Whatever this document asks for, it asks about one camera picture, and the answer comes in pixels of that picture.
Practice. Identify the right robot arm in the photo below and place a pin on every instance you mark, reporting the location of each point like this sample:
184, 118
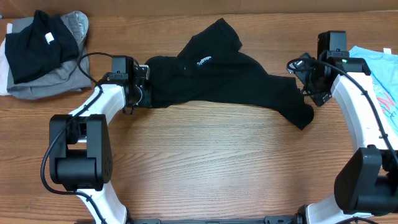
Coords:
367, 185

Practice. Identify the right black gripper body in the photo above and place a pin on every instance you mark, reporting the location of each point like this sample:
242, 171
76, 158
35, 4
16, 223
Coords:
315, 86

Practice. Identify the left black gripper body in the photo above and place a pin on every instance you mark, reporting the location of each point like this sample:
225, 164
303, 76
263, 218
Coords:
143, 96

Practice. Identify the folded grey shirt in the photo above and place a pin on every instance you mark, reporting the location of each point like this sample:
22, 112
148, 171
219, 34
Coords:
69, 77

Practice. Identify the black t-shirt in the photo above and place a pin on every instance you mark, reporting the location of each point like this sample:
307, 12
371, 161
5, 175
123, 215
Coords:
211, 68

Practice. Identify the light blue t-shirt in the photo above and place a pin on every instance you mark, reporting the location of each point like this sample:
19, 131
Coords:
383, 67

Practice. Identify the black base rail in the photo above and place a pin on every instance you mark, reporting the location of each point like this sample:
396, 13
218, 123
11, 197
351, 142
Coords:
211, 221

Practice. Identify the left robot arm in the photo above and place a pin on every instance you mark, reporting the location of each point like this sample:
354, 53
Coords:
79, 160

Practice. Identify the folded black shirt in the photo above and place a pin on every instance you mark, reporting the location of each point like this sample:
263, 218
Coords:
39, 48

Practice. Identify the folded white shirt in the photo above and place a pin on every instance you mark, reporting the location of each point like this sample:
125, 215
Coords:
4, 70

